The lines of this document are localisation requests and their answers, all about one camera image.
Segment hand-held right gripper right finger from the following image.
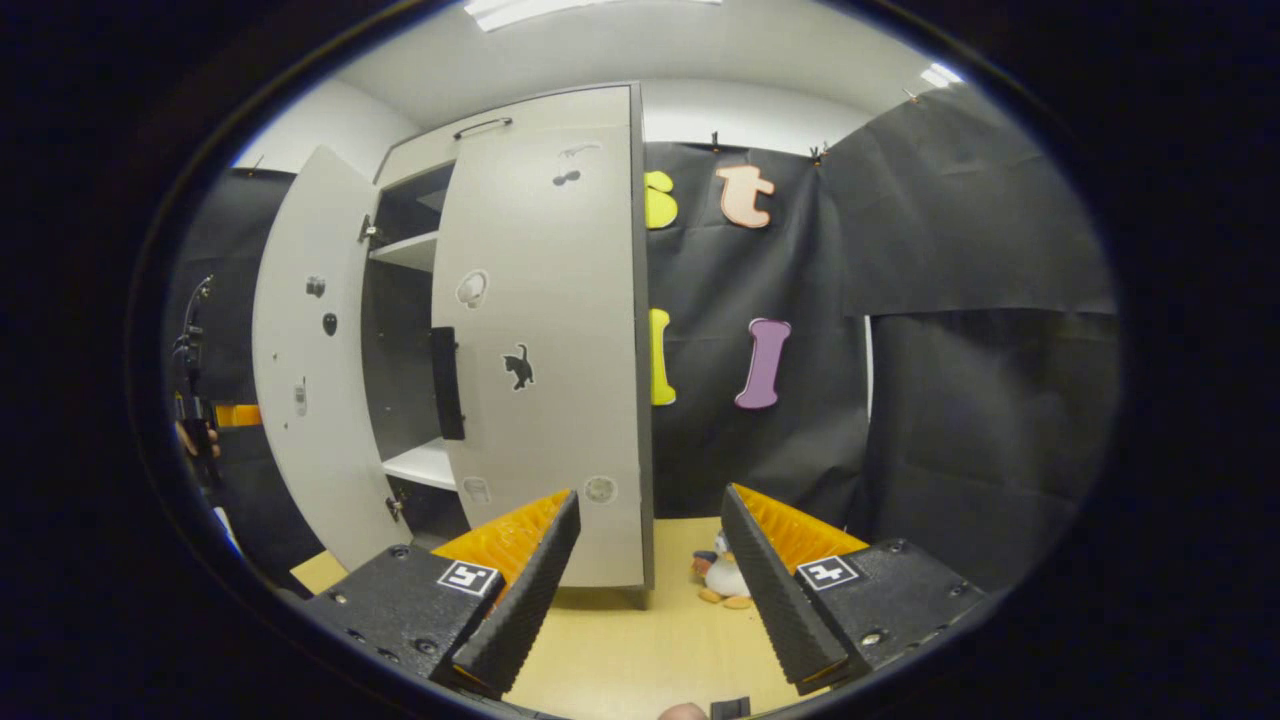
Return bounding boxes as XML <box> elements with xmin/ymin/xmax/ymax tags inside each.
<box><xmin>720</xmin><ymin>483</ymin><xmax>989</xmax><ymax>698</ymax></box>

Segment black door handle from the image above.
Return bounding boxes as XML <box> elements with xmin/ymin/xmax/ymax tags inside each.
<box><xmin>430</xmin><ymin>326</ymin><xmax>467</xmax><ymax>442</ymax></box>

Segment large ceiling light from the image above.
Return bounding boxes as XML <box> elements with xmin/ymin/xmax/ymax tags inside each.
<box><xmin>463</xmin><ymin>0</ymin><xmax>723</xmax><ymax>33</ymax></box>

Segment white cabinet shelf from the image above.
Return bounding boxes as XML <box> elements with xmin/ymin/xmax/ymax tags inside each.
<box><xmin>368</xmin><ymin>231</ymin><xmax>441</xmax><ymax>273</ymax></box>
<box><xmin>381</xmin><ymin>437</ymin><xmax>458</xmax><ymax>492</ymax></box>

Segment white and grey cabinet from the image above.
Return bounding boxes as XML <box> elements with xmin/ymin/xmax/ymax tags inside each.
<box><xmin>360</xmin><ymin>82</ymin><xmax>656</xmax><ymax>611</ymax></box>

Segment black backdrop cloth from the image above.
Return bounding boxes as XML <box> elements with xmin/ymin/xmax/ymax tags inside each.
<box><xmin>640</xmin><ymin>83</ymin><xmax>1121</xmax><ymax>593</ymax></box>
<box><xmin>163</xmin><ymin>168</ymin><xmax>326</xmax><ymax>586</ymax></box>

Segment penguin plush toy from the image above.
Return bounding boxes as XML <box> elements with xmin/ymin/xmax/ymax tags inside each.
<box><xmin>690</xmin><ymin>530</ymin><xmax>753</xmax><ymax>611</ymax></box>

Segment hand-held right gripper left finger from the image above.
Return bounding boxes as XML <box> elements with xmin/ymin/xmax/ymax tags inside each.
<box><xmin>300</xmin><ymin>488</ymin><xmax>583</xmax><ymax>699</ymax></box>

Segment white cabinet door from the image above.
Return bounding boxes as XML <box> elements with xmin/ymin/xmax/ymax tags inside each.
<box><xmin>430</xmin><ymin>122</ymin><xmax>649</xmax><ymax>589</ymax></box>
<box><xmin>252</xmin><ymin>145</ymin><xmax>413</xmax><ymax>573</ymax></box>

